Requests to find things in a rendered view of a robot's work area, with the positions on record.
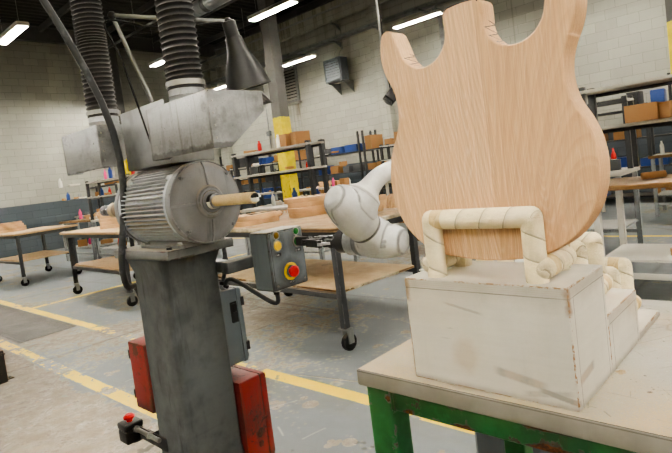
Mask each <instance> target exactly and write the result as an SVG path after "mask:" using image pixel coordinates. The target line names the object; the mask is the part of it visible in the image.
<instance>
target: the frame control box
mask: <svg viewBox="0 0 672 453"><path fill-rule="evenodd" d="M293 227H297V228H298V229H299V233H298V234H297V235H294V234H293V233H292V229H293ZM274 231H277V232H278V233H279V239H277V240H274V239H273V237H272V234H273V232H274ZM298 236H302V231H301V226H299V225H293V226H280V227H275V228H271V229H266V230H262V231H257V232H253V233H250V234H249V238H250V246H251V253H252V260H253V267H254V274H255V282H256V289H257V290H258V291H268V292H273V294H274V295H275V297H276V301H275V300H272V299H270V298H268V297H266V296H265V295H263V294H262V293H260V292H258V291H257V290H255V289H254V288H252V287H250V286H249V285H247V284H245V283H244V282H242V281H240V280H238V279H236V278H234V277H228V278H226V279H225V280H224V284H223V286H222V288H221V290H227V289H229V285H228V283H229V281H231V282H234V283H236V284H238V285H240V286H241V287H243V288H245V289H246V290H248V291H250V292H251V293H253V294H254V295H256V296H257V297H259V298H261V299H262V300H264V301H266V302H268V303H269V304H272V305H278V304H279V303H280V301H281V299H280V291H281V290H283V289H285V288H288V287H291V286H294V285H297V284H300V283H303V282H306V281H308V277H307V269H306V262H305V254H304V247H303V246H297V245H295V243H294V239H295V237H298ZM277 241H278V242H280V243H281V249H280V250H278V251H277V250H275V248H274V244H275V242H277ZM292 265H297V266H298V267H299V275H298V276H297V277H292V276H291V275H290V273H289V269H290V267H291V266H292Z"/></svg>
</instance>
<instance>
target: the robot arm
mask: <svg viewBox="0 0 672 453"><path fill-rule="evenodd" d="M390 180H391V160H390V161H388V162H385V163H383V164H381V165H379V166H377V167H376V168H374V169H373V170H372V171H371V172H369V173H368V174H367V175H366V176H365V177H364V178H363V179H362V180H361V181H360V182H358V183H355V184H350V185H344V184H342V185H336V186H334V187H332V188H331V189H330V190H329V191H328V192H327V193H326V195H325V199H324V207H325V211H326V213H327V215H328V216H329V218H330V219H331V221H332V222H333V223H334V224H335V225H336V226H337V228H338V229H339V230H338V231H337V232H336V233H335V234H334V235H319V236H318V237H316V236H314V237H313V236H298V237H296V245H297V246H306V247H314V248H319V249H321V248H323V247H329V248H335V249H336V251H338V252H339V253H347V254H348V255H354V256H355V255H357V256H366V257H369V258H375V259H388V258H395V257H398V256H401V255H403V254H405V252H406V251H407V249H408V246H409V234H408V232H407V230H406V229H405V228H403V227H401V226H399V225H396V224H391V223H390V222H389V221H386V220H384V219H382V218H381V217H379V216H378V208H379V205H380V201H379V192H380V190H381V189H382V187H383V186H384V185H385V184H386V183H387V182H389V181H390Z"/></svg>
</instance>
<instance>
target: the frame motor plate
mask: <svg viewBox="0 0 672 453"><path fill-rule="evenodd" d="M231 246H233V238H232V237H224V240H220V241H217V242H214V243H210V244H202V245H198V246H193V247H189V248H185V249H172V247H168V248H166V249H160V248H141V245H137V246H132V247H125V259H135V260H155V261H172V260H176V259H181V258H185V257H189V256H193V255H197V254H202V253H206V252H210V251H214V250H219V249H223V248H227V247H231Z"/></svg>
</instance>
